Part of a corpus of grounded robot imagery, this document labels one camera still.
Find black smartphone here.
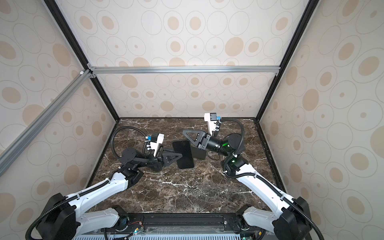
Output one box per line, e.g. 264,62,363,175
172,140,195,169

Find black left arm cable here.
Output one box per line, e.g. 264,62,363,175
25,125,151,240

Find silver aluminium rail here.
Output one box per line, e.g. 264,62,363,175
1,70,91,175
91,66,280,74

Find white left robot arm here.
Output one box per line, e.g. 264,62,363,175
26,148,183,240

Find black corner frame post right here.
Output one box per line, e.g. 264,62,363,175
256,0,320,123

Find silver aluminium rail left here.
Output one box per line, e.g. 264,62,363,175
1,70,91,175

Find black corner frame post left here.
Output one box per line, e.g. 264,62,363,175
43,0,120,123

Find silver aluminium rail back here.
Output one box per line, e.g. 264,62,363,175
91,66,280,74

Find black phone case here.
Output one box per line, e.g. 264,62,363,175
191,147,207,160

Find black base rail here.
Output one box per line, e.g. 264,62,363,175
103,213,267,240

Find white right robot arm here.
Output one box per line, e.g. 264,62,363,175
183,130,316,240

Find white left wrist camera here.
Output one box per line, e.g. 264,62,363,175
145,133,165,157

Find black corner frame post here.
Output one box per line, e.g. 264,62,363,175
256,0,320,123
43,0,120,123

